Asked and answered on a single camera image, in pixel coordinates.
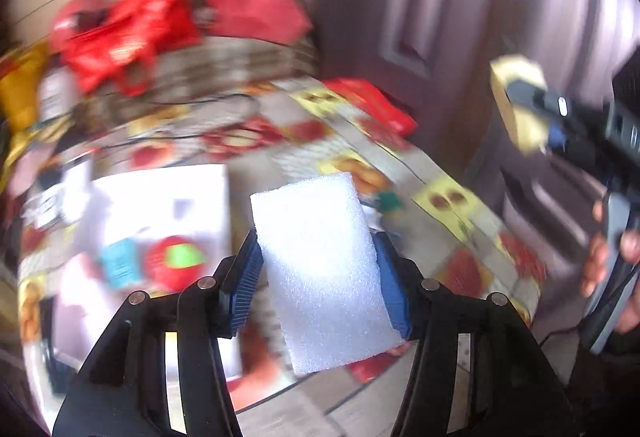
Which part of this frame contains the red plush apple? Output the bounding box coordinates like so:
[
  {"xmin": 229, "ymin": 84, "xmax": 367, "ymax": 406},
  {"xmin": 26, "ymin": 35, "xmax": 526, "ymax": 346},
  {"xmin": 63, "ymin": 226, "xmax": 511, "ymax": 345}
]
[{"xmin": 145, "ymin": 234, "xmax": 208, "ymax": 290}]

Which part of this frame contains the black cable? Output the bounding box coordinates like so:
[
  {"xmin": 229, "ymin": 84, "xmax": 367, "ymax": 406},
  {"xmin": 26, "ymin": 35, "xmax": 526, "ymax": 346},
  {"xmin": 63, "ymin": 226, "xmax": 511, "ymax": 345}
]
[{"xmin": 97, "ymin": 91, "xmax": 256, "ymax": 154}]

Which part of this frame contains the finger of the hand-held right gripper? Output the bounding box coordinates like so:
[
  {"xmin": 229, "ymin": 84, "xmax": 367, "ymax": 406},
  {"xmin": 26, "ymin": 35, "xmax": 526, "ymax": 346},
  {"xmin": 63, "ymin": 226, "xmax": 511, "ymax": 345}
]
[
  {"xmin": 541, "ymin": 124, "xmax": 568, "ymax": 155},
  {"xmin": 504, "ymin": 81, "xmax": 571, "ymax": 118}
]

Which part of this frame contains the beige sponge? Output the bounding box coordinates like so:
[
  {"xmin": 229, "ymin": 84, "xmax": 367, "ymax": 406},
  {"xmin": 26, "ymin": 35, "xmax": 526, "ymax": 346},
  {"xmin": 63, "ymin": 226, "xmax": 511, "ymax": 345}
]
[{"xmin": 489, "ymin": 53, "xmax": 553, "ymax": 154}]

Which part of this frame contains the red plastic bag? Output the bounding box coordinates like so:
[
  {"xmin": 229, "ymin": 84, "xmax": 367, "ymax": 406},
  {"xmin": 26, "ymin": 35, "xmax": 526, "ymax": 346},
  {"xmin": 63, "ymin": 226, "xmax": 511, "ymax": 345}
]
[{"xmin": 50, "ymin": 0, "xmax": 207, "ymax": 98}]

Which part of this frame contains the red printed bag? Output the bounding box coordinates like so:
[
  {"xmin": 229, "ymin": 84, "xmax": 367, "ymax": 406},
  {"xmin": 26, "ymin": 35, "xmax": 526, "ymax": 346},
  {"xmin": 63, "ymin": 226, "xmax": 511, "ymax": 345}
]
[{"xmin": 322, "ymin": 77, "xmax": 418, "ymax": 138}]

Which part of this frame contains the light blue soft block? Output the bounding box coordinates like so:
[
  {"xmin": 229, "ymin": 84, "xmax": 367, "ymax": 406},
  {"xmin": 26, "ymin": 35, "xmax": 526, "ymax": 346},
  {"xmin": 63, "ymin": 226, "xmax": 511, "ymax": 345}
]
[{"xmin": 97, "ymin": 239, "xmax": 142, "ymax": 289}]

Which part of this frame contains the dark brown panelled door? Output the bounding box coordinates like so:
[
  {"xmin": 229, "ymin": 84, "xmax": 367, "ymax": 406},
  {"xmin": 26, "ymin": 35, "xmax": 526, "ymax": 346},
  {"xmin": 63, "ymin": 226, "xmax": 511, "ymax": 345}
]
[{"xmin": 295, "ymin": 0, "xmax": 640, "ymax": 243}]

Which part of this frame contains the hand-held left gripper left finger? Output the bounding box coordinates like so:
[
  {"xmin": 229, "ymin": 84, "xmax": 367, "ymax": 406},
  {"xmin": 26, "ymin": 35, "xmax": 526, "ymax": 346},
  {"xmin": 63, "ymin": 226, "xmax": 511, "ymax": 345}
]
[{"xmin": 50, "ymin": 229, "xmax": 266, "ymax": 437}]

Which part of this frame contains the yellow bag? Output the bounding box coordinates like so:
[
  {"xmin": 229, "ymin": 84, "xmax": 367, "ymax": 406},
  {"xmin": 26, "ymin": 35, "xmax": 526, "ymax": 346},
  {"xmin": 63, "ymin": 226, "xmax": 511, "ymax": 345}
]
[{"xmin": 0, "ymin": 42, "xmax": 51, "ymax": 158}]

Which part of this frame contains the green and yellow sponge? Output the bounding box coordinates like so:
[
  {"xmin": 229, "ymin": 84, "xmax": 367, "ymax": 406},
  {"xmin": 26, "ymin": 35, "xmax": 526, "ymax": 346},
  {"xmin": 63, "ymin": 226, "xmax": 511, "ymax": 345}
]
[{"xmin": 377, "ymin": 189, "xmax": 407, "ymax": 218}]

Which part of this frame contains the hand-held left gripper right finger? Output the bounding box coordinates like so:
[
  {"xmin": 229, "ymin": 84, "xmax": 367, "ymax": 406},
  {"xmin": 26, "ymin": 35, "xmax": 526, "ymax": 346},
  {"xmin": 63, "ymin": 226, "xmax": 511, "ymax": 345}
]
[{"xmin": 372, "ymin": 232, "xmax": 581, "ymax": 437}]

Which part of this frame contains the white foam block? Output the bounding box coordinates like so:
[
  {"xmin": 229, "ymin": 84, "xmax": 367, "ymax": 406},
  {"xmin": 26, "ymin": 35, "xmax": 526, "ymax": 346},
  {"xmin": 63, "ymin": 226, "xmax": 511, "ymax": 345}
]
[{"xmin": 249, "ymin": 171, "xmax": 407, "ymax": 375}]

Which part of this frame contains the fruit printed tablecloth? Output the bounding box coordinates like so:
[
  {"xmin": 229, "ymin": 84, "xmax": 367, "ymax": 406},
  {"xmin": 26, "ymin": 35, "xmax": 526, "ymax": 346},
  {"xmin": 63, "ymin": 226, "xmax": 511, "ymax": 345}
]
[{"xmin": 15, "ymin": 77, "xmax": 548, "ymax": 418}]

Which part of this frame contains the person's right hand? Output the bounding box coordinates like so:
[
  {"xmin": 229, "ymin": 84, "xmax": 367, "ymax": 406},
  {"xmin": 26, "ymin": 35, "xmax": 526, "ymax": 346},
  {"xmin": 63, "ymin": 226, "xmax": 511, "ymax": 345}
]
[{"xmin": 581, "ymin": 198, "xmax": 640, "ymax": 335}]

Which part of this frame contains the white paper sheet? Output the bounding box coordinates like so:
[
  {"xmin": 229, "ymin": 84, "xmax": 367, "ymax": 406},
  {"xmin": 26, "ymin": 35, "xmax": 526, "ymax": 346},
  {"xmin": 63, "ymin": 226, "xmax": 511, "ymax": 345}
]
[{"xmin": 52, "ymin": 164, "xmax": 246, "ymax": 378}]

